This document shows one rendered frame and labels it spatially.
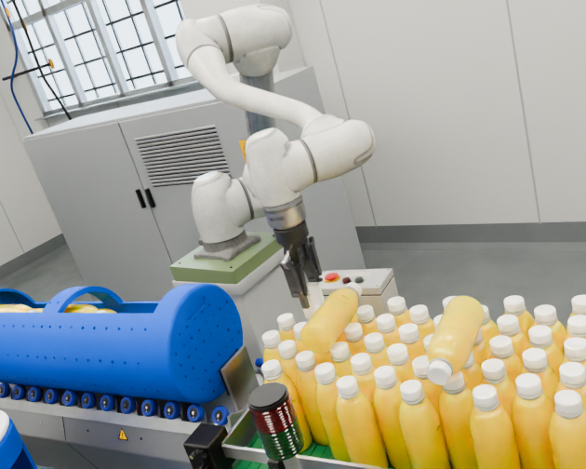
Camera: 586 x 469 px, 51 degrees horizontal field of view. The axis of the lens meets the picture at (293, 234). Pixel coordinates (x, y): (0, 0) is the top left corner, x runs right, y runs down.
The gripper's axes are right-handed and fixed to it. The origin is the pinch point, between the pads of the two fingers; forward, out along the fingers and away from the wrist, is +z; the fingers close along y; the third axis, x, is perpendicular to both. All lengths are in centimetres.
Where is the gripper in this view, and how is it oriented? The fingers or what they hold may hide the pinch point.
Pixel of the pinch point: (312, 301)
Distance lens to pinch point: 144.7
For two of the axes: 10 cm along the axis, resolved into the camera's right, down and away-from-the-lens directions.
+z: 2.7, 9.0, 3.4
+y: -4.5, 4.3, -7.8
